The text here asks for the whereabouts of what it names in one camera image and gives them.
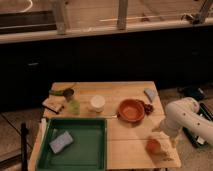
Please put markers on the dark red grapes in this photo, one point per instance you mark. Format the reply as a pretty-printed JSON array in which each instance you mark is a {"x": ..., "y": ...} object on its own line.
[{"x": 148, "y": 109}]

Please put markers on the black post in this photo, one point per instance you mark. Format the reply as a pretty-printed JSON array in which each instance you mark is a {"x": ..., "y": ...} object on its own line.
[{"x": 24, "y": 162}]

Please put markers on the green plastic tray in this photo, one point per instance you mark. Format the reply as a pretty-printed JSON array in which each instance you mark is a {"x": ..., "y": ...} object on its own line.
[{"x": 87, "y": 152}]

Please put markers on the small wooden box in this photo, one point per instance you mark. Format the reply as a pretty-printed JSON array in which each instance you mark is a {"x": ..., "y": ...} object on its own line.
[{"x": 52, "y": 106}]

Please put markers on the light green cup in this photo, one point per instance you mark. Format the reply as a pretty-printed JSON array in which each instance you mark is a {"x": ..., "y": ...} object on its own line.
[{"x": 74, "y": 107}]

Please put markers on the orange apple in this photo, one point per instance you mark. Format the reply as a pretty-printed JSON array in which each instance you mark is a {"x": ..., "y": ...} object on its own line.
[{"x": 153, "y": 146}]

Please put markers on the white paper cup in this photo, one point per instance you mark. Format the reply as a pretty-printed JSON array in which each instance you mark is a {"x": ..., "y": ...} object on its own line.
[{"x": 97, "y": 103}]

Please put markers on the blue sponge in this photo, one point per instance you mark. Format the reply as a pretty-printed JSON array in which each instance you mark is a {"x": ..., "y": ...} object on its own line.
[{"x": 60, "y": 142}]

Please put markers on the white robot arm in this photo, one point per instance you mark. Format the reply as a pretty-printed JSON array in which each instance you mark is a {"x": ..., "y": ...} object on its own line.
[{"x": 184, "y": 113}]

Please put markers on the orange bowl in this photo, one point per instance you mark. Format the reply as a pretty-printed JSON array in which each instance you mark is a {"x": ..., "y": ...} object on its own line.
[{"x": 131, "y": 110}]

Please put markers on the green cucumber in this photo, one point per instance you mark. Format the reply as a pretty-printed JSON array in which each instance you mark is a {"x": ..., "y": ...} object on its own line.
[{"x": 56, "y": 92}]

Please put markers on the dark metal cup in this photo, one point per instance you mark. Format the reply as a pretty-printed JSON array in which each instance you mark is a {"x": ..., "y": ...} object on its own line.
[{"x": 68, "y": 94}]

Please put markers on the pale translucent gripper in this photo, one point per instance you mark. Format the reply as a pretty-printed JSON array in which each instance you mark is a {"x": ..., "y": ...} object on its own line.
[{"x": 171, "y": 133}]

